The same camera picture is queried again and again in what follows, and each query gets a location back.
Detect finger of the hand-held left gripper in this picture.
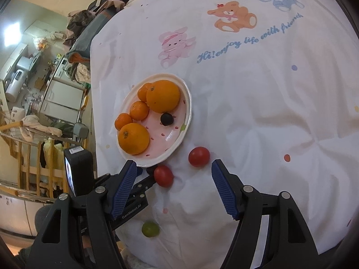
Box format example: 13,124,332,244
131,174,156,199

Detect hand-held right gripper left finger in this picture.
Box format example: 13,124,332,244
25,160,138,269

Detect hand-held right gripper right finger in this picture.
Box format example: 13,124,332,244
211,159,323,269

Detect red cherry tomato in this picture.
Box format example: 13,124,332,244
188,146,210,168
153,165,174,188

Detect green cherry tomato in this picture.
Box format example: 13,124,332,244
141,221,160,238

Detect large orange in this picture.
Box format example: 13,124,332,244
118,123,150,155
146,80,180,114

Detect pink dotted ceramic plate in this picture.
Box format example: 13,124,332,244
116,73,193,169

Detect small tangerine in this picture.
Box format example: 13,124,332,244
129,101,150,120
137,82,153,102
114,113,133,131

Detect yellow green garment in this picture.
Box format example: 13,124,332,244
42,139,66,169

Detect grey folding chair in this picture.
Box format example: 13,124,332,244
71,84,90,146

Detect wooden rack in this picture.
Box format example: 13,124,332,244
0,120,93,199

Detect pink cloth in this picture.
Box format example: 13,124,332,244
21,115,62,142

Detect white kitchen cabinets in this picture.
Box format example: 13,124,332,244
38,77,86,118

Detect white cartoon printed blanket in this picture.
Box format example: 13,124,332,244
90,0,359,269

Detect white washing machine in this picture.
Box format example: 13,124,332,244
57,59,75,82

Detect white water heater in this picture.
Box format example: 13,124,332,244
4,69,28,103

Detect grey and orange cloth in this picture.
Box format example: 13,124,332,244
67,14,113,63

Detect hanging plastic bag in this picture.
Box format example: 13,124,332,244
34,38,49,51

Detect pile of dark clothes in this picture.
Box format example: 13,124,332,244
66,0,132,48

